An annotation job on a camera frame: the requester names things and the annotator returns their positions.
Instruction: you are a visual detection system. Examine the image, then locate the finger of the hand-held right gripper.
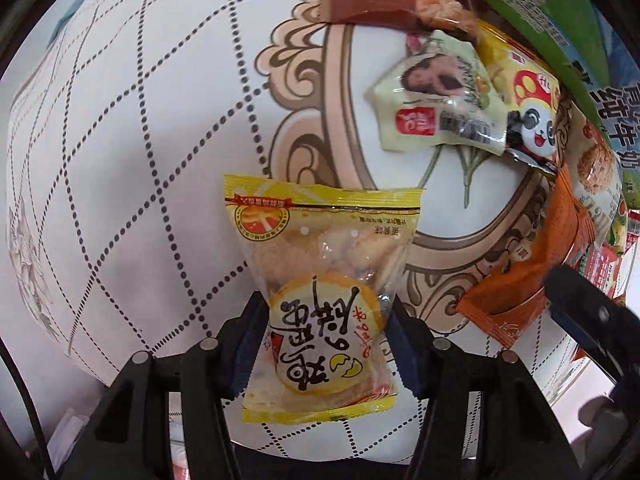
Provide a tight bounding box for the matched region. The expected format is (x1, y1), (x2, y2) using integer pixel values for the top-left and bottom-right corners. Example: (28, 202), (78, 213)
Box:
(544, 265), (640, 386)

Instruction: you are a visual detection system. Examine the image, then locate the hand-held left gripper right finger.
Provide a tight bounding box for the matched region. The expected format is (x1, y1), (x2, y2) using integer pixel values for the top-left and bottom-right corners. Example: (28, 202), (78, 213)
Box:
(387, 295), (583, 480)

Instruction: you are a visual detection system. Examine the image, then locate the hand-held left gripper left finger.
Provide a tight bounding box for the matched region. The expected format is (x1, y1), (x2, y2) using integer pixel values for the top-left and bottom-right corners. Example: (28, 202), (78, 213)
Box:
(60, 291), (273, 480)

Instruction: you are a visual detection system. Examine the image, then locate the orange snack packet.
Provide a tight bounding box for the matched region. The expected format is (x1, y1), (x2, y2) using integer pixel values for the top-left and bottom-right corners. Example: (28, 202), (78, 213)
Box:
(457, 162), (596, 348)

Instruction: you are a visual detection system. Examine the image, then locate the yellow egg cake packet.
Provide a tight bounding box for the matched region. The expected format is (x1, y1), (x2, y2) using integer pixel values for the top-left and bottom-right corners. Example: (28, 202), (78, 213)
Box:
(223, 174), (426, 424)

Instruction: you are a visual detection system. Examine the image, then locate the pale green snack packet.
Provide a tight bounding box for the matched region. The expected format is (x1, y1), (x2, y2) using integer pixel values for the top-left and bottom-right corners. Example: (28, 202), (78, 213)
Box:
(365, 29), (507, 157)

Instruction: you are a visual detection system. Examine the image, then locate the red green snack packet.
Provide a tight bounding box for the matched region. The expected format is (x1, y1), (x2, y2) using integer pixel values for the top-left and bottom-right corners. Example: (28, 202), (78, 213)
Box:
(582, 200), (640, 301)

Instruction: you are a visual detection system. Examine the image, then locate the white oat cookie packet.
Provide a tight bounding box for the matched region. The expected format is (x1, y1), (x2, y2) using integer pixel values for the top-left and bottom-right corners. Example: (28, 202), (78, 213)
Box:
(565, 110), (626, 251)

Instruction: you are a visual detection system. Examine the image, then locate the yellow mushroom print snack packet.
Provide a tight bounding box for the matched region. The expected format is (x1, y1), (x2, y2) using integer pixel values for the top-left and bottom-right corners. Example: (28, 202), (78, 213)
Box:
(472, 20), (563, 176)

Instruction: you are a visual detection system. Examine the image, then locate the green milk carton box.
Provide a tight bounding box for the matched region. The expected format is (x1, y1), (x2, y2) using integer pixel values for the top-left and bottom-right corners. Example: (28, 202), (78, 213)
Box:
(465, 0), (640, 156)

